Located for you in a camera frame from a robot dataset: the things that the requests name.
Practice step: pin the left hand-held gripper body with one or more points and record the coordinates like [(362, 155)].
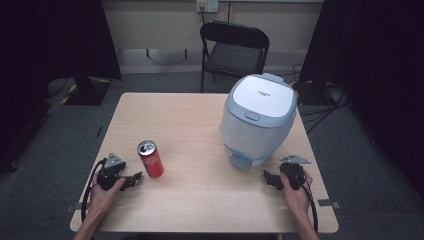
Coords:
[(111, 166)]

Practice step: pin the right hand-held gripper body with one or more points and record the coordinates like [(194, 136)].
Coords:
[(293, 170)]

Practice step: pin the person's right hand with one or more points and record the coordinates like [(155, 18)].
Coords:
[(296, 200)]

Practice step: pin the person's left hand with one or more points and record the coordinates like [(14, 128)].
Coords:
[(101, 196)]

